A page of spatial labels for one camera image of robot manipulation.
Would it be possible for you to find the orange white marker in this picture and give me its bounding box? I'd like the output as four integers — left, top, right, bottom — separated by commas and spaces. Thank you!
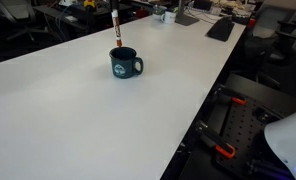
111, 9, 123, 48

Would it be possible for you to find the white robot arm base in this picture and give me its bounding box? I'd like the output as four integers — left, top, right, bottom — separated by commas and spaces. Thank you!
263, 105, 296, 180

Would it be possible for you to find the green white cup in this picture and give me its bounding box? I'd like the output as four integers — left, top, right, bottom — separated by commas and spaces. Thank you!
152, 4, 168, 21

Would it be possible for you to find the yellow tool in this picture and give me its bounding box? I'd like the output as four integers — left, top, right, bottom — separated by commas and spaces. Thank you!
83, 0, 98, 9

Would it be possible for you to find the black background desk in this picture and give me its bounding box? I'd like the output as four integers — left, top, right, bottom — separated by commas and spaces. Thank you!
32, 3, 136, 38

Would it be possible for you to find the white ceramic mug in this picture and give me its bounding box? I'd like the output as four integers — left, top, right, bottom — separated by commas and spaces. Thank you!
160, 10, 178, 25

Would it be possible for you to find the dark green enamel mug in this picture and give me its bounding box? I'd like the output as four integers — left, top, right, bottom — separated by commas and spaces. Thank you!
108, 46, 145, 80

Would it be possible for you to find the grey monitor stand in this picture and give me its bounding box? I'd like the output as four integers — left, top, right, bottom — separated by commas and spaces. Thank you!
174, 0, 200, 27

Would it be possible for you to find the black office chair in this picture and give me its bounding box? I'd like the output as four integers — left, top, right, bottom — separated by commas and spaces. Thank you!
0, 0, 56, 44

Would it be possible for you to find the black wedge-shaped device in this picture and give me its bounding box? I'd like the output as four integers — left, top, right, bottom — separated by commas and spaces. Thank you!
205, 15, 236, 43

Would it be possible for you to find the small red object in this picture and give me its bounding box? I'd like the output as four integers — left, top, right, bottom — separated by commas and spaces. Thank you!
247, 17, 258, 28

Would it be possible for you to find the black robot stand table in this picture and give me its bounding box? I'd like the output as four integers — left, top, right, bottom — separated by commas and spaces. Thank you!
161, 73, 296, 180

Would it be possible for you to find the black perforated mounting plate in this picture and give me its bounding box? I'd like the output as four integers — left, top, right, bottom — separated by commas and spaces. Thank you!
214, 94, 289, 180

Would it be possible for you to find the grey office chair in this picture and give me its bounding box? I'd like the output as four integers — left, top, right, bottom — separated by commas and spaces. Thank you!
242, 0, 296, 101

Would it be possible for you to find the black clamp orange handle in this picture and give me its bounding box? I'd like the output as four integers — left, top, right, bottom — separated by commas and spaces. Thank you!
213, 85, 248, 106
195, 120, 237, 160

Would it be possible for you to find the black cable bundle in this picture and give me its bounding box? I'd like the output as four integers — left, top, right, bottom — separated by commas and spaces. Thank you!
247, 157, 296, 180

